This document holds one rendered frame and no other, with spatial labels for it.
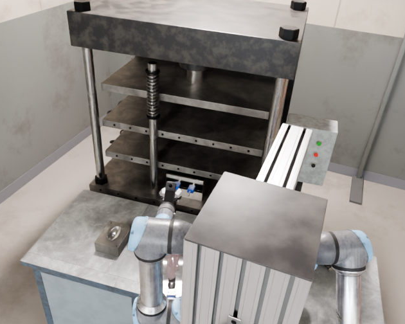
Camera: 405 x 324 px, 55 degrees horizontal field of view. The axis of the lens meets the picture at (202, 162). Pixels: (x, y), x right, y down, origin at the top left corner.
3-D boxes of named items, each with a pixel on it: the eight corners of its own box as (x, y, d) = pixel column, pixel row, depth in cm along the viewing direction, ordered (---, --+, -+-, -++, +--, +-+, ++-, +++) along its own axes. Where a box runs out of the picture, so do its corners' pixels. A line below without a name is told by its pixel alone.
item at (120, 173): (263, 231, 266) (265, 224, 262) (89, 190, 290) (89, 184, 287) (278, 164, 333) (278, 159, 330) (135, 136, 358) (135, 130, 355)
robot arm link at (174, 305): (200, 341, 153) (202, 320, 146) (165, 337, 153) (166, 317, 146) (202, 314, 163) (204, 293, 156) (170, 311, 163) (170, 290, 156)
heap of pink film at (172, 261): (198, 280, 212) (198, 270, 207) (165, 280, 211) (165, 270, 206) (197, 245, 233) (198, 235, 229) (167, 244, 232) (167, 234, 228)
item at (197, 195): (201, 201, 278) (203, 181, 269) (166, 193, 283) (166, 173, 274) (218, 163, 319) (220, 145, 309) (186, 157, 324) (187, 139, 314)
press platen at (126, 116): (261, 157, 247) (263, 150, 244) (102, 125, 268) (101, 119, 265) (276, 108, 306) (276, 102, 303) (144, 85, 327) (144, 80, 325)
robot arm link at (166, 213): (152, 236, 163) (152, 217, 160) (155, 223, 173) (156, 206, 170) (170, 237, 162) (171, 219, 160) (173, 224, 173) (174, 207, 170)
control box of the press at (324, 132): (291, 295, 311) (337, 135, 228) (254, 285, 316) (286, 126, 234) (293, 274, 328) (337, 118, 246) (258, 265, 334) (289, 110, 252)
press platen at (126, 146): (256, 188, 261) (257, 182, 258) (105, 156, 282) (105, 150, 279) (270, 135, 320) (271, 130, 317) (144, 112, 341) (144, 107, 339)
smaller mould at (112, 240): (118, 256, 230) (117, 248, 226) (95, 251, 232) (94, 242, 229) (132, 234, 246) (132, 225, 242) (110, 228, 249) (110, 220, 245)
